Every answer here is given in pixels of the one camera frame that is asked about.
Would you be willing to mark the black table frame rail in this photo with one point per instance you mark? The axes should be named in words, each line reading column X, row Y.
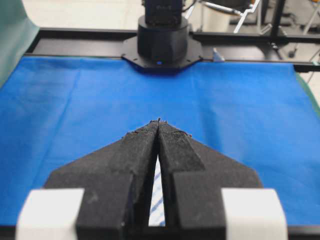
column 109, row 44

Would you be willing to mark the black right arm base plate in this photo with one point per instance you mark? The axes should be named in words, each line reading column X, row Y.
column 162, row 54

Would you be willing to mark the white metal stand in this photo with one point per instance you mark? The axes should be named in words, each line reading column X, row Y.
column 221, row 16

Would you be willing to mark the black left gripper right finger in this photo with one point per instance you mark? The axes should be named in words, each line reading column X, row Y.
column 209, row 196

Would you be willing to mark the white blue striped towel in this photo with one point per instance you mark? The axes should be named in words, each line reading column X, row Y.
column 157, row 211

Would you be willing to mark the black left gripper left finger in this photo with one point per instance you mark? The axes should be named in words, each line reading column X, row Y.
column 100, row 196

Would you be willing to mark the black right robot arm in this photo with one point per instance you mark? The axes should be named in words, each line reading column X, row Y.
column 162, row 31

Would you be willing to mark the blue table cloth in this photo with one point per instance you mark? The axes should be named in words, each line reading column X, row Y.
column 54, row 110

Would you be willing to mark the green backdrop curtain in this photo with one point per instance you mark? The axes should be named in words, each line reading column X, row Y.
column 17, row 33

